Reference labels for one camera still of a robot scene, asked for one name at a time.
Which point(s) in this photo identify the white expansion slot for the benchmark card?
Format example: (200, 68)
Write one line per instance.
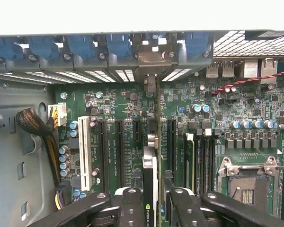
(85, 153)

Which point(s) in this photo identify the black power connector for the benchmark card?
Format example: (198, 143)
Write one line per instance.
(65, 194)

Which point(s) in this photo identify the blue slot cover clip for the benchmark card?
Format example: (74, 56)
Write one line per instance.
(43, 47)
(4, 48)
(196, 43)
(81, 46)
(119, 45)

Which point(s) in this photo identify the white power connector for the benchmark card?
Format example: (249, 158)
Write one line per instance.
(60, 113)

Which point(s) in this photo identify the dark RAM stick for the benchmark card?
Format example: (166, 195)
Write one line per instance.
(191, 163)

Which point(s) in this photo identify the green motherboard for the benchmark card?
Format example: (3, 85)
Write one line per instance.
(123, 104)

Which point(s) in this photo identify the CPU socket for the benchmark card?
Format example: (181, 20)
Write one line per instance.
(248, 189)

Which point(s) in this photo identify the short black expansion slot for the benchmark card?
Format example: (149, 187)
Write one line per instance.
(137, 131)

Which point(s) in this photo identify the open PC case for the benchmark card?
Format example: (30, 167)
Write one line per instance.
(227, 47)

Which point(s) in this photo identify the long black expansion slot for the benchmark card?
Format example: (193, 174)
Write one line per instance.
(120, 153)
(103, 153)

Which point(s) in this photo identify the silver USB port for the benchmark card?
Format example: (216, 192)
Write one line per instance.
(213, 69)
(228, 69)

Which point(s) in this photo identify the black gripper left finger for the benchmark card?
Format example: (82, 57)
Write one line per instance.
(132, 210)

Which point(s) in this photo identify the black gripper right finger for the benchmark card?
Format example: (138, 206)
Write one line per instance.
(185, 210)

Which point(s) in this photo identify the silver network port block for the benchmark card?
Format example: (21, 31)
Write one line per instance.
(251, 69)
(269, 71)

